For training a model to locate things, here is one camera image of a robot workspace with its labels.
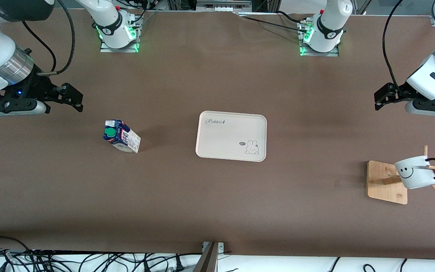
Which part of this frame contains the blue white milk carton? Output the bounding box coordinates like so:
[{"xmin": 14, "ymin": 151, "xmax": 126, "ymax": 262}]
[{"xmin": 103, "ymin": 119, "xmax": 141, "ymax": 154}]

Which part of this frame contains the white mug with black handle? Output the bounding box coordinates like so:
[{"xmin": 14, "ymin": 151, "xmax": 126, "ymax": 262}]
[{"xmin": 394, "ymin": 155, "xmax": 435, "ymax": 190}]

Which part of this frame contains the wooden mug tree rack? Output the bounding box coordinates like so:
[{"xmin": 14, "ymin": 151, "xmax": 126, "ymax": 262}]
[{"xmin": 367, "ymin": 145, "xmax": 435, "ymax": 205}]

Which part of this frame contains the cream tray with rabbit print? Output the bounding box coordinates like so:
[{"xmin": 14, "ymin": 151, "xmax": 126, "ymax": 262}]
[{"xmin": 195, "ymin": 110, "xmax": 267, "ymax": 162}]

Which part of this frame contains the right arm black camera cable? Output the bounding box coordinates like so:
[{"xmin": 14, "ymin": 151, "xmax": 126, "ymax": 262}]
[{"xmin": 21, "ymin": 0, "xmax": 76, "ymax": 75}]

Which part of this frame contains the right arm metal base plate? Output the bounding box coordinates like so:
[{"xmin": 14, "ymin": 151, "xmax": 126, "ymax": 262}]
[{"xmin": 100, "ymin": 38, "xmax": 139, "ymax": 53}]

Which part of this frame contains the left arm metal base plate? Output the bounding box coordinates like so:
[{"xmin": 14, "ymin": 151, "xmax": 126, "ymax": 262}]
[{"xmin": 299, "ymin": 42, "xmax": 340, "ymax": 57}]

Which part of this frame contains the black cable with plug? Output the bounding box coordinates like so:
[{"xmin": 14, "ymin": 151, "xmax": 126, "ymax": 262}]
[{"xmin": 170, "ymin": 254, "xmax": 186, "ymax": 272}]

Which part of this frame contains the grey metal camera post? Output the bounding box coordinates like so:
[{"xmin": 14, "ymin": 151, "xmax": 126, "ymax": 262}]
[{"xmin": 193, "ymin": 241, "xmax": 225, "ymax": 272}]

